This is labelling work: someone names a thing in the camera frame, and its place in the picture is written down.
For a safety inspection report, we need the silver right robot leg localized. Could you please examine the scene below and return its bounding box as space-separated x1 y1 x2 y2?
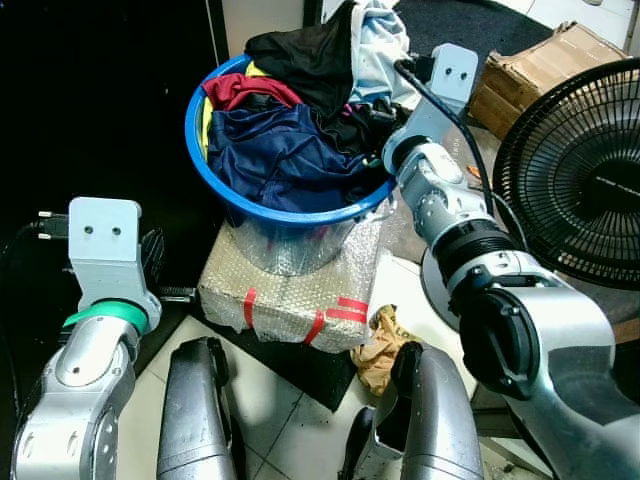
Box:
338 341 488 480

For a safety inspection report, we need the black garment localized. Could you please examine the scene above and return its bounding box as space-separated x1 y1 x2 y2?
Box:
245 4 386 156

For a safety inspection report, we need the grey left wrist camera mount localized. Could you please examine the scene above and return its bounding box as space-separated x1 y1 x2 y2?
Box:
67 197 163 304

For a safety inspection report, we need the black electric fan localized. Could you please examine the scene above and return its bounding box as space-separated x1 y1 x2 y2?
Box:
420 57 640 323

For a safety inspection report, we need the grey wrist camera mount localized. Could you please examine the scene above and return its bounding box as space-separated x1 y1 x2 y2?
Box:
67 197 163 304
404 43 480 151

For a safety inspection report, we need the crumpled brown paper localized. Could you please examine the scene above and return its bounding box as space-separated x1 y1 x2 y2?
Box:
349 304 423 397

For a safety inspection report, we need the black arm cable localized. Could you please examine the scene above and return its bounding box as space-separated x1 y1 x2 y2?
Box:
0 208 73 301
394 58 532 253

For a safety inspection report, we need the silver robot leg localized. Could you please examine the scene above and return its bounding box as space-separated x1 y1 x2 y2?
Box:
156 336 247 480
338 341 488 480

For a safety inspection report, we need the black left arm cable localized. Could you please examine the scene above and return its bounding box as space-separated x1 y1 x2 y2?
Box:
0 208 73 301

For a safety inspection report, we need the dark grey floor mat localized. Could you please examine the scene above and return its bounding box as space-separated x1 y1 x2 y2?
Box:
392 0 566 63

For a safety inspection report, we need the light blue white garment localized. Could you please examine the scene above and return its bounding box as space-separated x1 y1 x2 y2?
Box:
350 0 423 109

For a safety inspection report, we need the blue plastic laundry basket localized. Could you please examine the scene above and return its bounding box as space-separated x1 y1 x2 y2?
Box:
185 54 401 277

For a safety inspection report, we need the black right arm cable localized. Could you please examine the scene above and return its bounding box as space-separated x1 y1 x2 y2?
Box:
394 58 532 253

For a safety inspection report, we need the silver left robot leg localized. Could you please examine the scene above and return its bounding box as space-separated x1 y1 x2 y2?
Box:
156 336 247 480

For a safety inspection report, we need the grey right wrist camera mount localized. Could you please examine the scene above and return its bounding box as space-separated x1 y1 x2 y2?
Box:
404 43 480 151

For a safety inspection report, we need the bubble-wrapped box with red tape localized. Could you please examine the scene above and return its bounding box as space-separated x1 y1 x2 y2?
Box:
197 208 389 354

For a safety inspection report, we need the red garment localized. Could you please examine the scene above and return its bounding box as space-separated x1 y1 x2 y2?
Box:
203 73 303 113

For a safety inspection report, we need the yellow garment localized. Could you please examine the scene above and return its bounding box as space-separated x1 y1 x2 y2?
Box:
200 60 263 161

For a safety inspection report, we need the navy blue garment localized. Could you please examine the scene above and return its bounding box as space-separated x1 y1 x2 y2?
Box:
205 102 389 214

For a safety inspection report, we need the brown cardboard box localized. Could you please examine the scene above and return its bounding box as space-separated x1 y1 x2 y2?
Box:
467 21 633 142

